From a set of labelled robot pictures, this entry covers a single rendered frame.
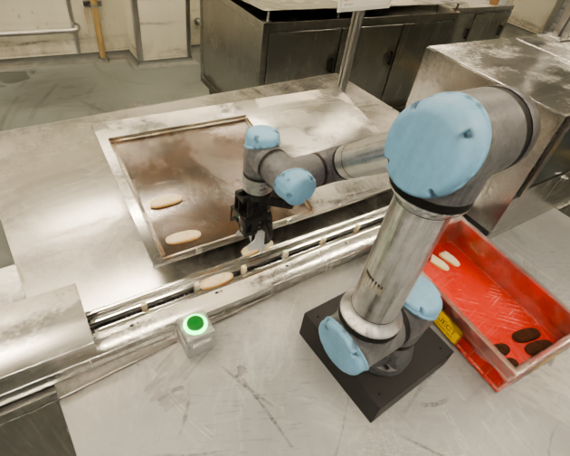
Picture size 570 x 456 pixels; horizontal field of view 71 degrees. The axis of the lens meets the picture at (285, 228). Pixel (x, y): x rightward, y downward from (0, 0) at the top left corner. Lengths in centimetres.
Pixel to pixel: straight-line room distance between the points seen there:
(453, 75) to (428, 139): 105
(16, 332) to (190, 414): 41
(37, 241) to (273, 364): 77
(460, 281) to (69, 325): 109
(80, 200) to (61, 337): 59
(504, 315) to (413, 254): 79
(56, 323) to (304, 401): 58
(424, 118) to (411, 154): 4
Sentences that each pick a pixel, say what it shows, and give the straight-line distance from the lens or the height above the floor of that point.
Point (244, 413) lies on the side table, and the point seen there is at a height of 82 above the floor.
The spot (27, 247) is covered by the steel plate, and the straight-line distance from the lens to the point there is 136.
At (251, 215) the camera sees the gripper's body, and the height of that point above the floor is 108.
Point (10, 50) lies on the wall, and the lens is 463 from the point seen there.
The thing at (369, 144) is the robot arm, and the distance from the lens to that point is 79.
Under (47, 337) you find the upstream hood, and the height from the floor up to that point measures 92.
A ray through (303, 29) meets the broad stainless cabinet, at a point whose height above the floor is 89.
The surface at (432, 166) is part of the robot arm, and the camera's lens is 50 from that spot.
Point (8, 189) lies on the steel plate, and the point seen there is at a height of 82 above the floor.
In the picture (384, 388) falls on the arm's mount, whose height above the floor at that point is 90.
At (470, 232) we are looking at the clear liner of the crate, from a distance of 144.
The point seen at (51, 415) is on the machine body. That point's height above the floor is 70.
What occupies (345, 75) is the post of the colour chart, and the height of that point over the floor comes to 99.
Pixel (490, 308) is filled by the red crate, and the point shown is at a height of 82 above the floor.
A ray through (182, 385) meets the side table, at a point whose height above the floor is 82.
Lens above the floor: 173
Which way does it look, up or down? 43 degrees down
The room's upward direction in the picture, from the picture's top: 10 degrees clockwise
